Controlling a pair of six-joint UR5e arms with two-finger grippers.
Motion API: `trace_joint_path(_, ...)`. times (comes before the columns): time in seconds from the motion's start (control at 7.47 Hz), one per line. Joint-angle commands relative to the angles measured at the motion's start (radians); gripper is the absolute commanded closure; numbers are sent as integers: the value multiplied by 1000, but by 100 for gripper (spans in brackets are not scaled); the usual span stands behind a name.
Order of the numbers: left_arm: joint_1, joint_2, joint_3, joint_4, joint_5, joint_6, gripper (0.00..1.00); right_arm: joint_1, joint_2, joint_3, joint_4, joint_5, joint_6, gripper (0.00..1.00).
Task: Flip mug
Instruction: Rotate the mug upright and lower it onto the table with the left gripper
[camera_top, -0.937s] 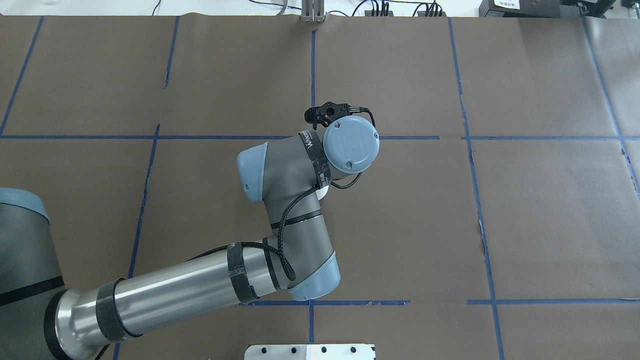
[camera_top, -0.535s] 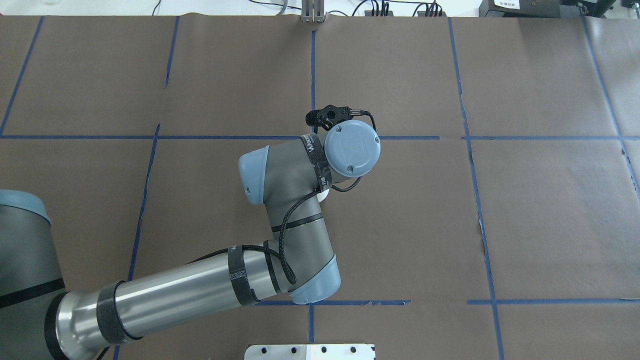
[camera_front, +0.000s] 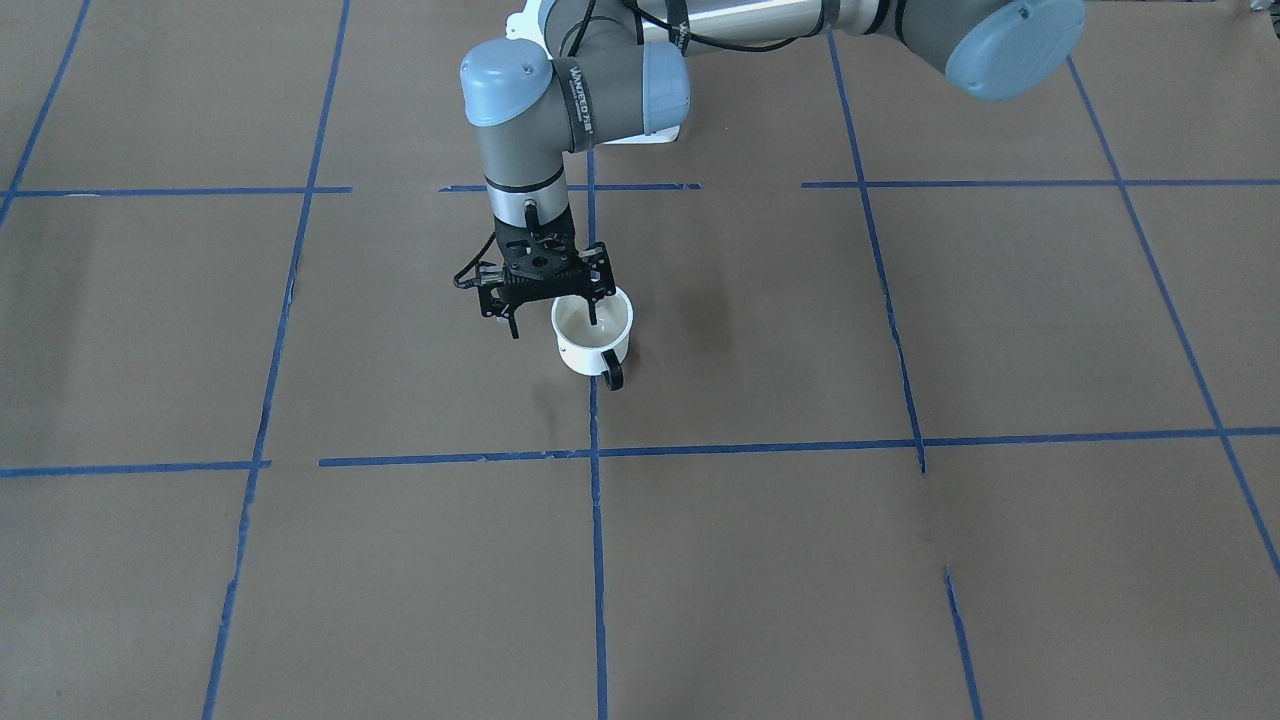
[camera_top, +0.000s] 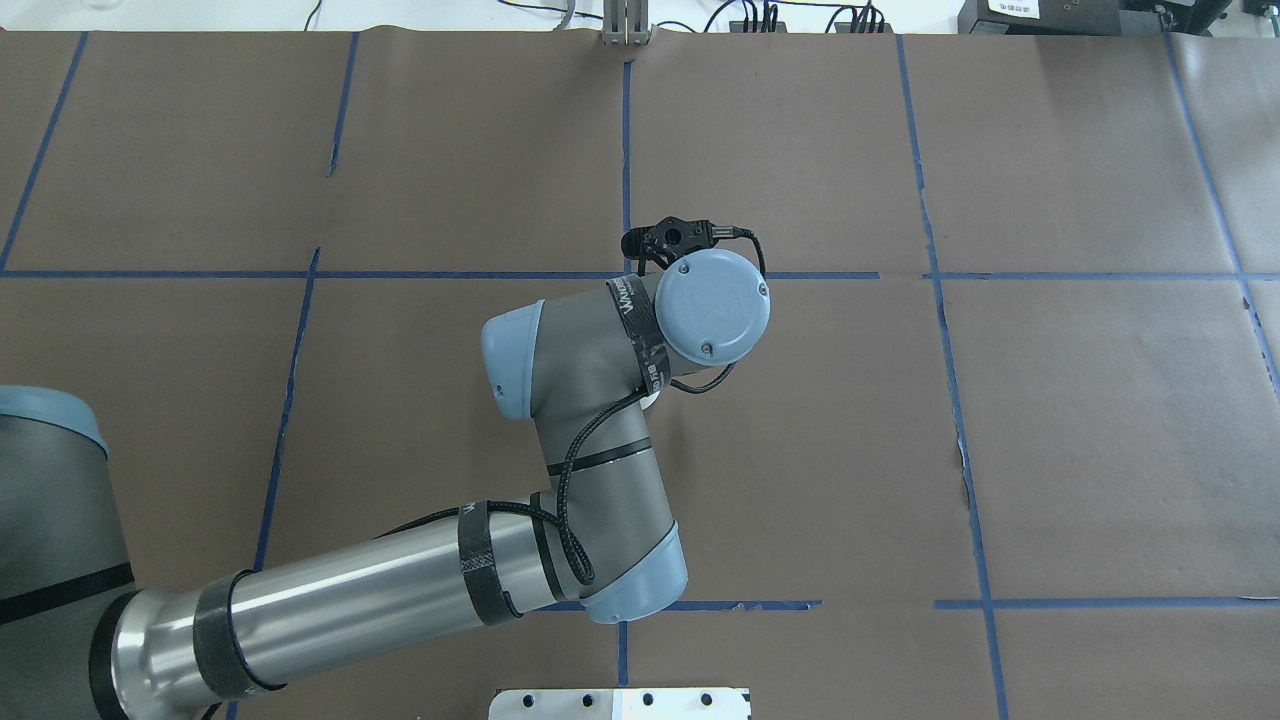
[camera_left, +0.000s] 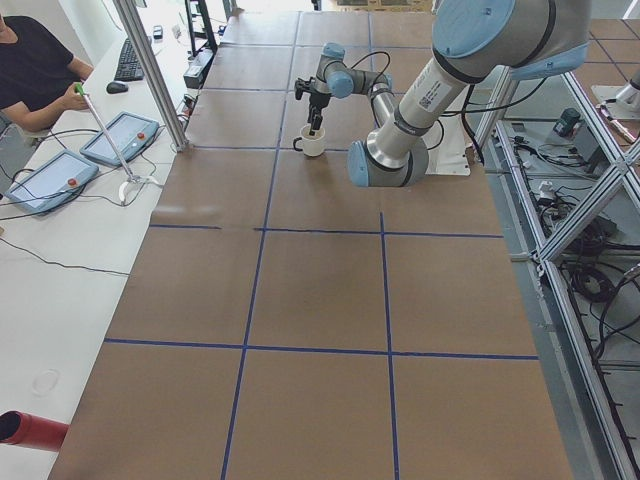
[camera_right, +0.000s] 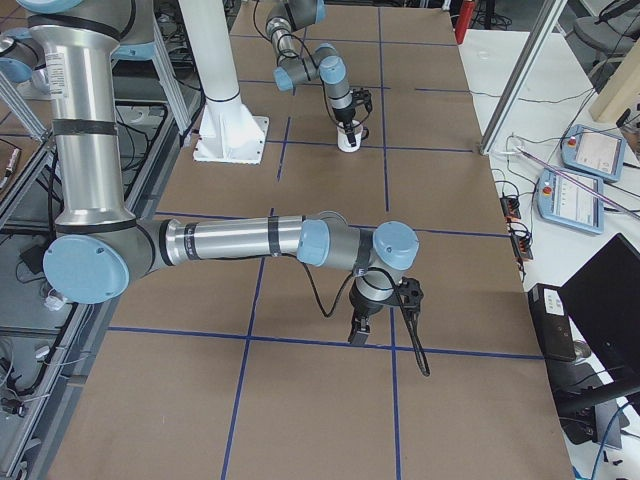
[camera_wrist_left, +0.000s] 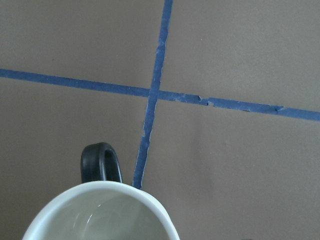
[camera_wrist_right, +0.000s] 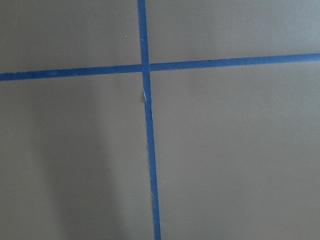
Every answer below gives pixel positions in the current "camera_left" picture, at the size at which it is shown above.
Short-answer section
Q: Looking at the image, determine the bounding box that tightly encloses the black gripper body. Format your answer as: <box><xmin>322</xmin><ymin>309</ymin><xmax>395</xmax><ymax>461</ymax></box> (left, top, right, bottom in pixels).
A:
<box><xmin>308</xmin><ymin>91</ymin><xmax>330</xmax><ymax>120</ymax></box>

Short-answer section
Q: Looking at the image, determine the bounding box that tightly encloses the white mug with black handle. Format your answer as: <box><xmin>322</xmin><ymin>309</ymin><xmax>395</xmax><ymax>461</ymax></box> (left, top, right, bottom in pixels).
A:
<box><xmin>292</xmin><ymin>124</ymin><xmax>326</xmax><ymax>157</ymax></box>

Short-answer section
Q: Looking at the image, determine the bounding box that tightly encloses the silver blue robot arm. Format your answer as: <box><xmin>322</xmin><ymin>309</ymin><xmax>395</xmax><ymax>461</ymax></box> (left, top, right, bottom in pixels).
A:
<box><xmin>295</xmin><ymin>0</ymin><xmax>592</xmax><ymax>187</ymax></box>
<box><xmin>615</xmin><ymin>70</ymin><xmax>640</xmax><ymax>112</ymax></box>

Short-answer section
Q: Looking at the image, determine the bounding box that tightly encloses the teach pendant with red button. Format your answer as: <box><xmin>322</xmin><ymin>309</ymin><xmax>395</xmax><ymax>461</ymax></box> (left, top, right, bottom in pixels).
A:
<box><xmin>80</xmin><ymin>112</ymin><xmax>160</xmax><ymax>166</ymax></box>

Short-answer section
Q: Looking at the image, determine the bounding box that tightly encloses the black keyboard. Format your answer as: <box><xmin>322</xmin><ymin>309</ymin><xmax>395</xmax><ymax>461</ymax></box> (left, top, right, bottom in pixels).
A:
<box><xmin>114</xmin><ymin>39</ymin><xmax>144</xmax><ymax>82</ymax></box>

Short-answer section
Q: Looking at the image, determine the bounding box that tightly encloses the metal stick with green tip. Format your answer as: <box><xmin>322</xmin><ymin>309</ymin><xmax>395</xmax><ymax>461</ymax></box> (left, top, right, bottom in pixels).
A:
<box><xmin>74</xmin><ymin>82</ymin><xmax>162</xmax><ymax>206</ymax></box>

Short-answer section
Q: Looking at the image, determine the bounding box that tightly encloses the black computer mouse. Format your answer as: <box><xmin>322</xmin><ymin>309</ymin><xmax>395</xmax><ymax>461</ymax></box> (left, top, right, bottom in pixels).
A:
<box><xmin>106</xmin><ymin>80</ymin><xmax>129</xmax><ymax>94</ymax></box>

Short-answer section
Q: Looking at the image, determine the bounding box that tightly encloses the brown paper table cover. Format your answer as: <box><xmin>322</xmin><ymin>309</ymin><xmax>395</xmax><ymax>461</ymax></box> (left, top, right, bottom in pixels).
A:
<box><xmin>51</xmin><ymin>12</ymin><xmax>572</xmax><ymax>479</ymax></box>

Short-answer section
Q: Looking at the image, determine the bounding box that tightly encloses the person in black shirt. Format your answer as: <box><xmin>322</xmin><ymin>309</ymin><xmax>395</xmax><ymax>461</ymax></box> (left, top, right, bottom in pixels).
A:
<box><xmin>1</xmin><ymin>16</ymin><xmax>93</xmax><ymax>132</ymax></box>

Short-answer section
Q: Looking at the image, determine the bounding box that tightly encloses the red cylinder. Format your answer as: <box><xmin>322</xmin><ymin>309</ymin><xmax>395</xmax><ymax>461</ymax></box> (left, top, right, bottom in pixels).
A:
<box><xmin>1</xmin><ymin>411</ymin><xmax>69</xmax><ymax>452</ymax></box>

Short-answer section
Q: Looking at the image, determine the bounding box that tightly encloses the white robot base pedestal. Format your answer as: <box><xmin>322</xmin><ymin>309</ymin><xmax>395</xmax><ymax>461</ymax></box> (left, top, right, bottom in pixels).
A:
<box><xmin>426</xmin><ymin>145</ymin><xmax>471</xmax><ymax>176</ymax></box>

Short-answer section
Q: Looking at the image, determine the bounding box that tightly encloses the aluminium frame post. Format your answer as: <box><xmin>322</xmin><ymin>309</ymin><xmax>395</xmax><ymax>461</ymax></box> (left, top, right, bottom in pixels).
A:
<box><xmin>113</xmin><ymin>0</ymin><xmax>188</xmax><ymax>152</ymax></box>

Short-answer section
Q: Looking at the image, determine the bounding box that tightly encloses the aluminium frame rail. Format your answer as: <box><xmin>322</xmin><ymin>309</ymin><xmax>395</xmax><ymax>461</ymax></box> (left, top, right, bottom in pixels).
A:
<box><xmin>481</xmin><ymin>63</ymin><xmax>639</xmax><ymax>479</ymax></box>

